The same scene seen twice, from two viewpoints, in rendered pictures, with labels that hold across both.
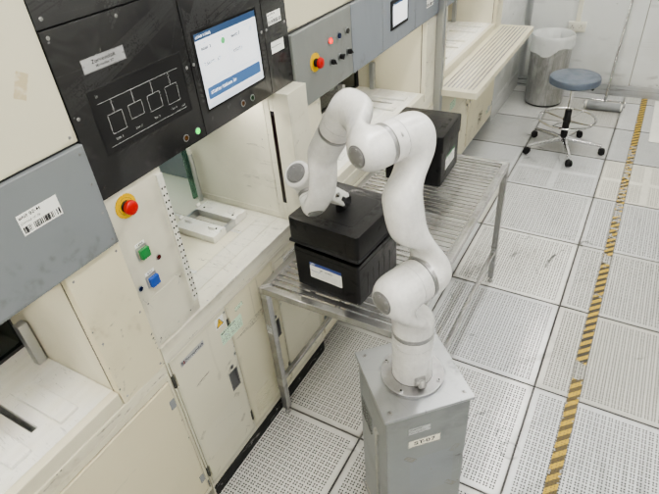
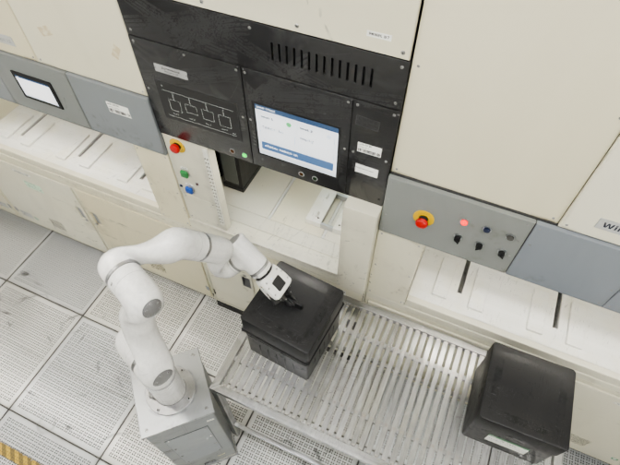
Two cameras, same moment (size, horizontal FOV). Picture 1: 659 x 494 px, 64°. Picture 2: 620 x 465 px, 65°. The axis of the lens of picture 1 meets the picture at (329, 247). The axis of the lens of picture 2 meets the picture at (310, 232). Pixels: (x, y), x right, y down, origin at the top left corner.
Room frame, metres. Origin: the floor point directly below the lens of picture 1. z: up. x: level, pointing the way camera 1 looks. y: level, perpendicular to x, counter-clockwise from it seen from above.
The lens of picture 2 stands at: (1.51, -0.89, 2.66)
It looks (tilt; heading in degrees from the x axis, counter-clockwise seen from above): 54 degrees down; 82
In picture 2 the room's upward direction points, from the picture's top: straight up
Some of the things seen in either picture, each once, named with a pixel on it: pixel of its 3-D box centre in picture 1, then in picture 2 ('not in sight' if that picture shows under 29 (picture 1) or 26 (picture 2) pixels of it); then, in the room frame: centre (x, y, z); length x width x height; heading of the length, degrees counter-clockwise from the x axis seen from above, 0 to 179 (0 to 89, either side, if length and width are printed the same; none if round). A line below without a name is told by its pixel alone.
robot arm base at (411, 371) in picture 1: (412, 352); (165, 383); (1.06, -0.21, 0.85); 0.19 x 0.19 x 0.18
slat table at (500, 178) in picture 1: (400, 282); (379, 412); (1.92, -0.32, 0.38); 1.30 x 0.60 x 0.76; 147
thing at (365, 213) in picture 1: (344, 216); (292, 308); (1.57, -0.06, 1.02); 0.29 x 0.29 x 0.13; 52
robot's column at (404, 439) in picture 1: (410, 445); (190, 417); (1.06, -0.21, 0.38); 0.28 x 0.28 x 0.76; 12
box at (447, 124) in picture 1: (422, 145); (516, 403); (2.32, -0.49, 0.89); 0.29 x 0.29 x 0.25; 59
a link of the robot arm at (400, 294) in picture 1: (405, 304); (144, 355); (1.04, -0.19, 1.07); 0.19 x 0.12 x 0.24; 126
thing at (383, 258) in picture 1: (346, 254); (294, 327); (1.57, -0.06, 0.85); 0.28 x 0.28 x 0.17; 52
